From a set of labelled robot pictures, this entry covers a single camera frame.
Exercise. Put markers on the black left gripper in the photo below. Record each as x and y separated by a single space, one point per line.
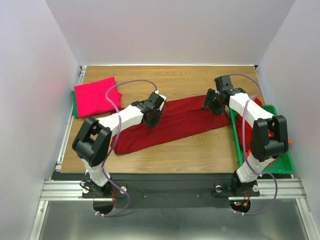
155 123

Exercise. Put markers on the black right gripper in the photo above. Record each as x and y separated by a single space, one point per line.
208 100

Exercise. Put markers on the dark red t-shirt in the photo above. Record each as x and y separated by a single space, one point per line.
181 118

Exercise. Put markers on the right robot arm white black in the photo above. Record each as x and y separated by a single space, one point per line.
261 121

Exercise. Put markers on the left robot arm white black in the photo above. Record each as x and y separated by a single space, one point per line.
92 141

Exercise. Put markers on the folded pink t-shirt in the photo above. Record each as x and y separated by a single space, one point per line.
91 97

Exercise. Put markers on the orange t-shirt in bin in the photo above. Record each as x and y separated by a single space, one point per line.
266 148

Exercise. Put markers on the folded green t-shirt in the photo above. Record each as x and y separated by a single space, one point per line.
74 105

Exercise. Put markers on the green plastic bin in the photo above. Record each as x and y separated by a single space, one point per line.
281 165

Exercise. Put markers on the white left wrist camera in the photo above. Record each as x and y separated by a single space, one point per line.
162 96

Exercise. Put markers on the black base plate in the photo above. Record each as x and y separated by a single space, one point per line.
179 190

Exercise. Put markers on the aluminium frame rail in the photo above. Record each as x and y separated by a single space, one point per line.
71 190

